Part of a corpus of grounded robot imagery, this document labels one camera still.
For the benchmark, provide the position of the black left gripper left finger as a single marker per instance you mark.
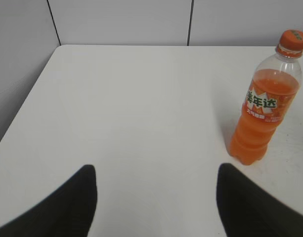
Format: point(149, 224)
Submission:
point(67, 212)

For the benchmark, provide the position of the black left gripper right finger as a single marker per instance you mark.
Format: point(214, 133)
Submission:
point(246, 210)

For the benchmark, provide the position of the orange bottle cap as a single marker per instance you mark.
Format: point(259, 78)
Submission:
point(292, 40)

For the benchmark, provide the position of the orange soda plastic bottle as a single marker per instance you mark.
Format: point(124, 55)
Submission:
point(274, 84)

